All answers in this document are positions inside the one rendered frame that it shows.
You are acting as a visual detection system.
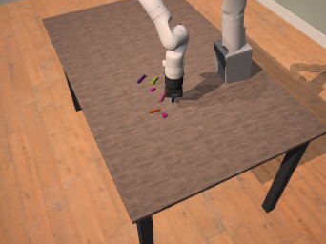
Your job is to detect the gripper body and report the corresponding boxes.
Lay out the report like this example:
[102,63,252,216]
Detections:
[162,60,185,98]

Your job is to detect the purple rod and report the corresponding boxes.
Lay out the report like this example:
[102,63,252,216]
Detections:
[137,74,146,84]

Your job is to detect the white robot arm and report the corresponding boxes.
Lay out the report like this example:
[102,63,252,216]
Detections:
[138,0,247,69]

